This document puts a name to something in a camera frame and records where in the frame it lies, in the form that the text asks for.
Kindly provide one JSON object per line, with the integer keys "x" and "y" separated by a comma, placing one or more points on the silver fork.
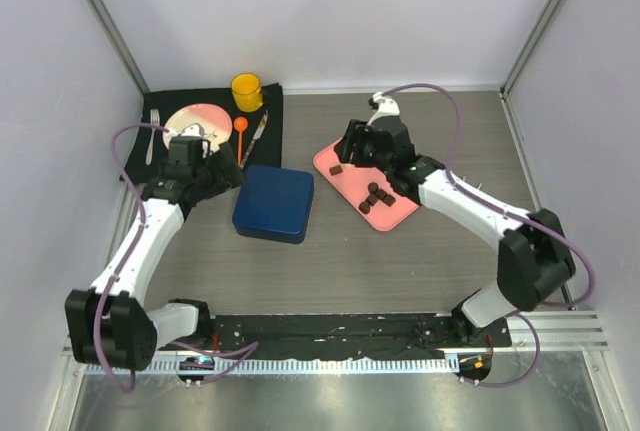
{"x": 154, "y": 120}

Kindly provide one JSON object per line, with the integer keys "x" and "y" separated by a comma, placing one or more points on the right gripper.
{"x": 358, "y": 133}

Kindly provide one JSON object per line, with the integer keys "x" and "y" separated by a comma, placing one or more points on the pink plastic tray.
{"x": 352, "y": 184}

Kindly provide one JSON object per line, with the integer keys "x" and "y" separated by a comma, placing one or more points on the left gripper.
{"x": 231, "y": 174}

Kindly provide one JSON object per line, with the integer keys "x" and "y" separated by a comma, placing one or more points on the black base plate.
{"x": 339, "y": 337}

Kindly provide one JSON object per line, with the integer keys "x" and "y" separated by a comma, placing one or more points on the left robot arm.
{"x": 107, "y": 323}

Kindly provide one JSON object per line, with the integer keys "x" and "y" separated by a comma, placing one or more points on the steak knife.
{"x": 257, "y": 135}

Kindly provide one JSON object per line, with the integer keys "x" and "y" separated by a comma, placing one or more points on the dark blue chocolate box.
{"x": 275, "y": 235}

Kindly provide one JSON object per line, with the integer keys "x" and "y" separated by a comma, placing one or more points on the pink and cream plate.
{"x": 213, "y": 118}

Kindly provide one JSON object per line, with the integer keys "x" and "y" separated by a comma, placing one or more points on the yellow mug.
{"x": 247, "y": 92}

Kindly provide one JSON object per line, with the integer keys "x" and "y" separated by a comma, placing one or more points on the black cloth placemat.
{"x": 267, "y": 151}

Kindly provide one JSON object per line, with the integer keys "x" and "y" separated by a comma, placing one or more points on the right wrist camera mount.
{"x": 382, "y": 106}

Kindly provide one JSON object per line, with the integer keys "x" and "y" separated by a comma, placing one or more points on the dark blue box lid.
{"x": 274, "y": 197}

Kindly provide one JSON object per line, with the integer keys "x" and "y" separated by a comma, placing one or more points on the orange plastic spoon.
{"x": 240, "y": 125}

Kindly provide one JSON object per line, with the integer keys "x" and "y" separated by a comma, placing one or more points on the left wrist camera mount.
{"x": 196, "y": 130}

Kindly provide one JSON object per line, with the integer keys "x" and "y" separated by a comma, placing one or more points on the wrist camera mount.
{"x": 196, "y": 130}
{"x": 382, "y": 106}

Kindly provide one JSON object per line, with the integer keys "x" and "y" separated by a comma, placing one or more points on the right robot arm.
{"x": 533, "y": 256}

